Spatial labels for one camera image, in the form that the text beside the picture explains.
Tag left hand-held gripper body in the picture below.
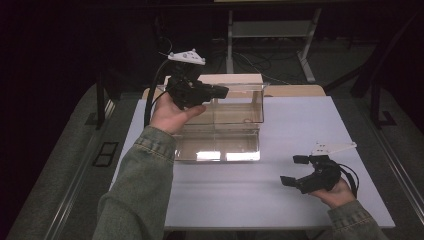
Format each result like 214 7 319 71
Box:
165 49 214 110

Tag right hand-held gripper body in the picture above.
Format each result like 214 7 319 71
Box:
294 141 358 195

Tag beige storage box clear drawer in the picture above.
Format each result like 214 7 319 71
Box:
155 73 270 163

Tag person's right hand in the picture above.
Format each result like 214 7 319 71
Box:
308 178 357 210

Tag person's left hand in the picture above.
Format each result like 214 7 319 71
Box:
149 91 208 136

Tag grey metal stand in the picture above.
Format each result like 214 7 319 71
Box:
225 8 323 84

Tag dark metal stand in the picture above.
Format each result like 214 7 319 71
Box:
369 78 398 130

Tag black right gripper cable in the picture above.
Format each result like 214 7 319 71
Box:
339 163 361 200

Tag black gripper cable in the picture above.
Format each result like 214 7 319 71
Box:
143 59 172 128
339 163 361 200

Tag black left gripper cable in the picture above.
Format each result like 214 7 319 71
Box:
143 59 172 128

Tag black floor cables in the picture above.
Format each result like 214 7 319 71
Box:
211 49 303 85

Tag black frame on floor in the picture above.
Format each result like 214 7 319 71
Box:
92 141 120 168

